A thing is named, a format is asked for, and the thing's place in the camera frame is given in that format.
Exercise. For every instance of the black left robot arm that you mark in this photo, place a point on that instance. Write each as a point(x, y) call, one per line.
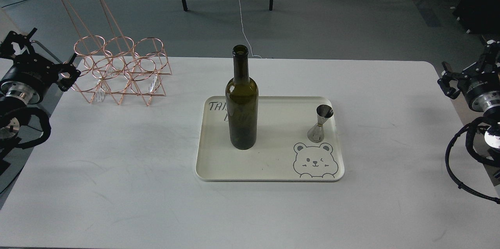
point(24, 86)

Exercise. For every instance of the dark green wine bottle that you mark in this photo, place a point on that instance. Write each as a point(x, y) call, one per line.
point(241, 94)

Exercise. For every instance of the cream bear serving tray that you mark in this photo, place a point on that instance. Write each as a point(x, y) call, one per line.
point(282, 151)

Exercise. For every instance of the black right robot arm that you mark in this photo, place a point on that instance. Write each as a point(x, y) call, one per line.
point(481, 137)

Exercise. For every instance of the stainless steel jigger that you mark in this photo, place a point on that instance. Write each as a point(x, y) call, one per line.
point(316, 134)

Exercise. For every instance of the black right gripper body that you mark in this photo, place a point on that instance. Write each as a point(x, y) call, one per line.
point(479, 78)

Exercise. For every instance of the black cabinet on floor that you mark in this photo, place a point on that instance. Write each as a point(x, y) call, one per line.
point(479, 16)

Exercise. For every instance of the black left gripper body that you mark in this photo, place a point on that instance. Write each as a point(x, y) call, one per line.
point(31, 68)

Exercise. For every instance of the copper wire bottle rack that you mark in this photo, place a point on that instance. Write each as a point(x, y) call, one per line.
point(117, 66)

